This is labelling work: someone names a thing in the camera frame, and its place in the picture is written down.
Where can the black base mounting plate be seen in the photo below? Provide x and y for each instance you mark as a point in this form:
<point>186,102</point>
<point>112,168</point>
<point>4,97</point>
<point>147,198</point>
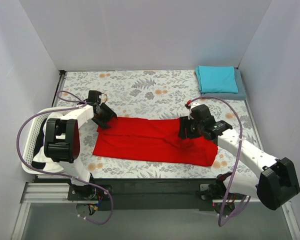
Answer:
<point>150,193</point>

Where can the aluminium frame rail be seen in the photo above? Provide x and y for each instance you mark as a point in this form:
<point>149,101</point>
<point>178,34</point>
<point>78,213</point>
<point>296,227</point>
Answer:
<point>45,193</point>

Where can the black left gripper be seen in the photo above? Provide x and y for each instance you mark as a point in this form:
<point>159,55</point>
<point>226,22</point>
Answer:
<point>104,116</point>

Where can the folded grey-blue t shirt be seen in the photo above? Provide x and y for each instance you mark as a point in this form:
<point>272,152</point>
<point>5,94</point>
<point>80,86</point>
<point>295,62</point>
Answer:
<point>240,96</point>

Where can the folded turquoise t shirt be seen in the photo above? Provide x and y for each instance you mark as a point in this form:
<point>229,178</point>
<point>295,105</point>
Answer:
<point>216,79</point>

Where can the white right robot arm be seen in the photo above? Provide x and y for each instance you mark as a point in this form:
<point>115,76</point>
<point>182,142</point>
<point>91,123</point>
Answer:
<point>275,181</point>

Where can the black garment in basket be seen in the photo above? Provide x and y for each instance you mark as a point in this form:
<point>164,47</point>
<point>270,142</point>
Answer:
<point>38,144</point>

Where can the white plastic laundry basket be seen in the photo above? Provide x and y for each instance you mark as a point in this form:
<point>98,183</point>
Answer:
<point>34,131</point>

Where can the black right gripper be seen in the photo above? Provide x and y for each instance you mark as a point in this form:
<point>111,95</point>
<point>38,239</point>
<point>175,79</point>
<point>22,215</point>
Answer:
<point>186,127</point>

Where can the floral patterned table cloth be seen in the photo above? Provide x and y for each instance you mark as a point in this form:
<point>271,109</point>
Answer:
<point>148,94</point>

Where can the white t shirt in basket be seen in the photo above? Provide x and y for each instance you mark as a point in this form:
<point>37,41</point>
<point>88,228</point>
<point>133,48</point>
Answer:
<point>47,160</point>

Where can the red t shirt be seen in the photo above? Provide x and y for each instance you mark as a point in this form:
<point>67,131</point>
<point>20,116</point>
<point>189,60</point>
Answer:
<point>152,140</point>

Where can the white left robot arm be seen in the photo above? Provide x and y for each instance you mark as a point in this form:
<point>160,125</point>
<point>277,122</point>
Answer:
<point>62,143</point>

